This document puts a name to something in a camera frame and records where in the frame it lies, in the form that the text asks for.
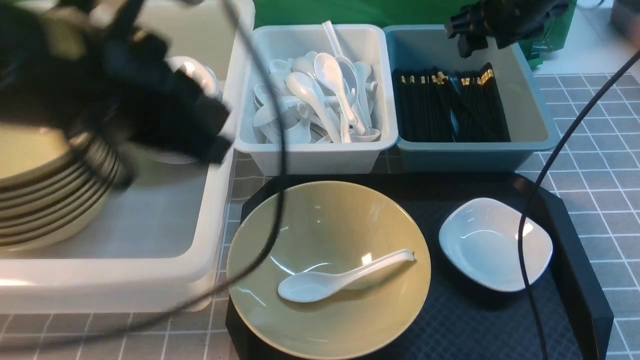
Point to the small white sauce dish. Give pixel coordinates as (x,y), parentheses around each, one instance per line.
(480,238)

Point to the grey checked table mat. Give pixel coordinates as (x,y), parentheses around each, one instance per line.
(596,175)

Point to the pile of white soup spoons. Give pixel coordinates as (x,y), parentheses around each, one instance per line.
(326,97)

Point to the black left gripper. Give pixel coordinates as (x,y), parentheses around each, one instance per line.
(60,70)

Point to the pile of black chopsticks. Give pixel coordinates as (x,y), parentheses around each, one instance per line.
(455,107)

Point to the green cloth backdrop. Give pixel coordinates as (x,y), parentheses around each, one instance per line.
(385,13)

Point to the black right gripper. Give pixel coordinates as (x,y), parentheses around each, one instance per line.
(507,21)

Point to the yellow-green noodle bowl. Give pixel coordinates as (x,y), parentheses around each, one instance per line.
(334,227)

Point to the white ceramic soup spoon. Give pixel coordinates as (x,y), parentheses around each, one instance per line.
(313,286)

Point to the stack of white sauce dishes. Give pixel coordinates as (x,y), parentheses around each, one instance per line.
(207,80)

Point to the stack of yellow-green bowls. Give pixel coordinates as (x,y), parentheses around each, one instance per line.
(46,195)

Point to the large white plastic tub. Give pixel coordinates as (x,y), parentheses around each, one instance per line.
(154,245)

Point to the white plastic spoon bin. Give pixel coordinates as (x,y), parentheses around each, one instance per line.
(364,42)

